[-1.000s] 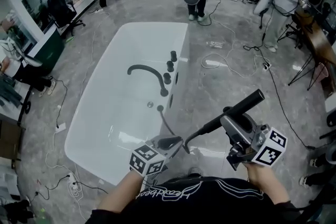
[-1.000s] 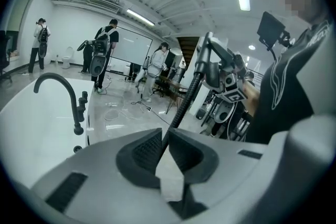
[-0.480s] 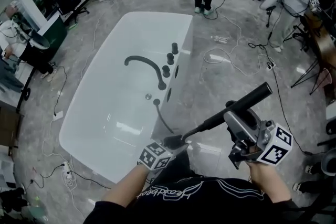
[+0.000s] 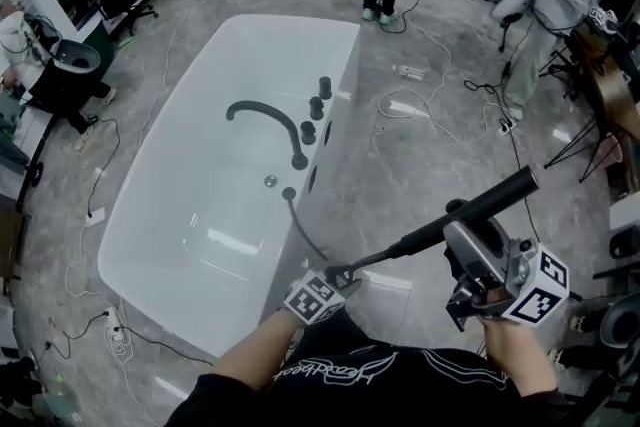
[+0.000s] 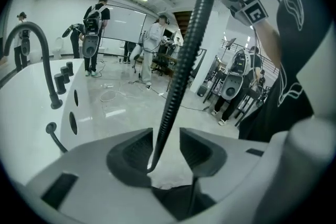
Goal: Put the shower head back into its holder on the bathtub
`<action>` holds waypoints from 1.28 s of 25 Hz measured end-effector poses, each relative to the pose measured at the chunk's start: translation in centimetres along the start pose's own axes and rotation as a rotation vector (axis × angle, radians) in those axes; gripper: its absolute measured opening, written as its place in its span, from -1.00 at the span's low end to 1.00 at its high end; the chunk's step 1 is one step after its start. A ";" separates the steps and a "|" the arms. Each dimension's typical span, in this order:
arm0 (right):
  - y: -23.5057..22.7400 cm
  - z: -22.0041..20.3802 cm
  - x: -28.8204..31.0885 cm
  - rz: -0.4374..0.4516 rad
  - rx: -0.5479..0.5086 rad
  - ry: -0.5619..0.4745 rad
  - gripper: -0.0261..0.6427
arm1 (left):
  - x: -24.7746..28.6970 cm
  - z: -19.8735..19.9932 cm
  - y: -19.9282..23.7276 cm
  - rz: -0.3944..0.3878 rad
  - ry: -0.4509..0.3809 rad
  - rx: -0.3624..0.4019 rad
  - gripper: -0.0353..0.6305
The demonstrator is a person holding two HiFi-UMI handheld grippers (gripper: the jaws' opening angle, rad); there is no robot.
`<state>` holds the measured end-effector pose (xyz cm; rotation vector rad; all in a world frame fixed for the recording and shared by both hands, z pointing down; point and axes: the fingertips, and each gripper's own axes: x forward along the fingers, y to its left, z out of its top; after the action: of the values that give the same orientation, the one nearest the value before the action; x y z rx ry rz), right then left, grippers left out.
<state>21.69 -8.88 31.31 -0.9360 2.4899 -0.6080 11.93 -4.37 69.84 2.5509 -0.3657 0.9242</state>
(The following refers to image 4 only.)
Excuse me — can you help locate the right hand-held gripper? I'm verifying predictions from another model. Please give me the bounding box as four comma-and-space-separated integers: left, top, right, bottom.
442, 198, 571, 334

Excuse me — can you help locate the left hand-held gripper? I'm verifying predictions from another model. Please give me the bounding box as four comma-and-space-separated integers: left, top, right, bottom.
283, 263, 362, 326

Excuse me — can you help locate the black cylindrical tool handle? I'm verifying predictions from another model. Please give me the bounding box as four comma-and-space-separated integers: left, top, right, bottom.
397, 166, 540, 259

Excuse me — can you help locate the black shower hose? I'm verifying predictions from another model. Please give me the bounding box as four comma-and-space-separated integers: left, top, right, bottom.
285, 197, 404, 277

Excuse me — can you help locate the person's right forearm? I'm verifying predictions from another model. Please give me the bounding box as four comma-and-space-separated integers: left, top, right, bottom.
478, 317, 559, 399

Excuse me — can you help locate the person's left forearm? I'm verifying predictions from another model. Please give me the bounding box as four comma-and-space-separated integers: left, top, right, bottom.
199, 309, 307, 399

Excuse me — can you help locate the white bathtub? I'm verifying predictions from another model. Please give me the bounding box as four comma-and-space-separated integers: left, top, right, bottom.
96, 13, 362, 359

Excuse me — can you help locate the person's black t-shirt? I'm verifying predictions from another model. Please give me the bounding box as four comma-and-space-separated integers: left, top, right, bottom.
164, 314, 596, 427

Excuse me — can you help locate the black faucet spout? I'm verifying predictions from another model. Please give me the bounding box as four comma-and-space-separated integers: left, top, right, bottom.
225, 100, 310, 170

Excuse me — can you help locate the pink stool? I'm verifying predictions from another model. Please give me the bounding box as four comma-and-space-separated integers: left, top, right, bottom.
597, 132, 626, 169

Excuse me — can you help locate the wooden table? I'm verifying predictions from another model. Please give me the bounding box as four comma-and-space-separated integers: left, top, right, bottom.
572, 22, 640, 196

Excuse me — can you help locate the dark green cabinet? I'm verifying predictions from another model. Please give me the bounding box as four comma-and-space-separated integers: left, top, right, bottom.
74, 14, 121, 71

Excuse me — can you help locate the brown wooden cabinet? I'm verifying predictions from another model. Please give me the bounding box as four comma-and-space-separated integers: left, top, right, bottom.
0, 194, 25, 279

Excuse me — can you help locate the black floor cable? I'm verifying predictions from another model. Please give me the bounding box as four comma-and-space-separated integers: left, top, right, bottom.
87, 117, 121, 219
462, 77, 544, 246

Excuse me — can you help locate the white floor cable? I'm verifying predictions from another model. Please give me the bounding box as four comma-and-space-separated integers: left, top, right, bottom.
377, 22, 506, 146
139, 0, 211, 151

